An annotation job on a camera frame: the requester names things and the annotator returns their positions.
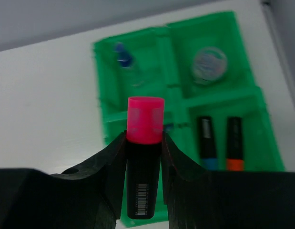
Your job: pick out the green four-compartment bin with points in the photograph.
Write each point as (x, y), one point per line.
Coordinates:
(165, 55)

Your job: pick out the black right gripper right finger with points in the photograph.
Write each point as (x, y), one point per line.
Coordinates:
(197, 198)

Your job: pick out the small clear spray bottle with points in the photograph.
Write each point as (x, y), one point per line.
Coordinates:
(129, 67)

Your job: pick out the pink highlighter marker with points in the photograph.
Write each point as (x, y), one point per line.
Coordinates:
(143, 151)

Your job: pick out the blue highlighter marker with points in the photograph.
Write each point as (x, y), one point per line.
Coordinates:
(207, 146)

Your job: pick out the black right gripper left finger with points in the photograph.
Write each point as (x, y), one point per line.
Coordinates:
(85, 196)

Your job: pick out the blue gel pen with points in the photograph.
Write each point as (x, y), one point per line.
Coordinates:
(171, 126)

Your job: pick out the orange highlighter marker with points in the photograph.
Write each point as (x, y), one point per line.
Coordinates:
(235, 149)

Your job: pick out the clear paper clip jar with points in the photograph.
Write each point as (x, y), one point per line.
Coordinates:
(209, 65)

